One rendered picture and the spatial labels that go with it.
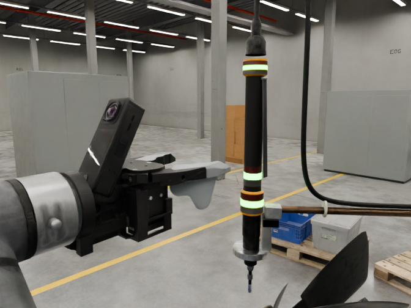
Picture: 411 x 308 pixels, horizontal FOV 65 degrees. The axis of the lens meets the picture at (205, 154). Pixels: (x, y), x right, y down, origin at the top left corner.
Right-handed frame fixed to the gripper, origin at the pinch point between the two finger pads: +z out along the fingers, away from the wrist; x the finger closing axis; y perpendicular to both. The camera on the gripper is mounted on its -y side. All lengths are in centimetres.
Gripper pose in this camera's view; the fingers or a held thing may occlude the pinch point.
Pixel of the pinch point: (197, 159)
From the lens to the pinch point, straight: 47.5
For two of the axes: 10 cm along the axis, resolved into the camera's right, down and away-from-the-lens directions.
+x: 7.6, 1.1, -6.4
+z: 6.5, -1.3, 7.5
